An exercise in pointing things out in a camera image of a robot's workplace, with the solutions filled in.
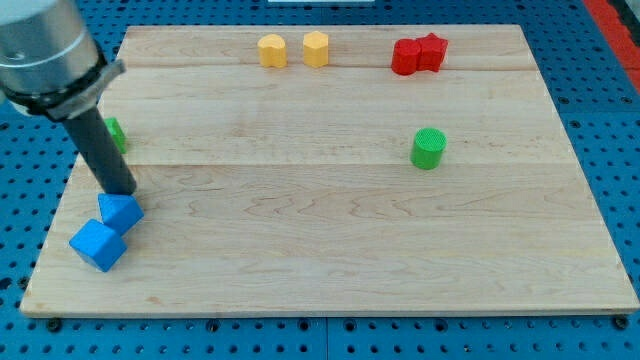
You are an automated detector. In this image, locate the blue triangle block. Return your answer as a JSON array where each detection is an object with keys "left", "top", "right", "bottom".
[{"left": 98, "top": 193, "right": 144, "bottom": 235}]

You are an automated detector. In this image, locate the wooden board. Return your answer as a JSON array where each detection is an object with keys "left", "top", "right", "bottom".
[{"left": 21, "top": 25, "right": 639, "bottom": 318}]

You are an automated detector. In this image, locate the red star block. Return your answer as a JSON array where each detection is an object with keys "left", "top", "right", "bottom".
[{"left": 416, "top": 33, "right": 449, "bottom": 72}]

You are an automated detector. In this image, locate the red cylinder block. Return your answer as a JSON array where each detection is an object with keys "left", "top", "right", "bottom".
[{"left": 391, "top": 38, "right": 421, "bottom": 76}]

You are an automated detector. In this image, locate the green star block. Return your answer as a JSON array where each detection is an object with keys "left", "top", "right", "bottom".
[{"left": 104, "top": 117, "right": 127, "bottom": 154}]

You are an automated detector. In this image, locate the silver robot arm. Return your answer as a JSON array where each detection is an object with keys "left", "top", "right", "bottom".
[{"left": 1, "top": 0, "right": 137, "bottom": 195}]

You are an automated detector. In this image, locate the green cylinder block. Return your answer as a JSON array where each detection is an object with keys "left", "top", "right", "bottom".
[{"left": 410, "top": 128, "right": 447, "bottom": 170}]

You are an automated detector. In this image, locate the yellow heart block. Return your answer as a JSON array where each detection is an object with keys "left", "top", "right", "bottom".
[{"left": 257, "top": 34, "right": 288, "bottom": 68}]

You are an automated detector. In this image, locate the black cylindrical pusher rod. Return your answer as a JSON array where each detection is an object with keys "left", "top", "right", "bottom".
[{"left": 62, "top": 107, "right": 137, "bottom": 195}]

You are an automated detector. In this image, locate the yellow hexagon block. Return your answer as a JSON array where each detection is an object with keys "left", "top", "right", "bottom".
[{"left": 303, "top": 31, "right": 329, "bottom": 68}]

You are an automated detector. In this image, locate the blue cube block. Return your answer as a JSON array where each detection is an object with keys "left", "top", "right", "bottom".
[{"left": 69, "top": 219, "right": 127, "bottom": 272}]

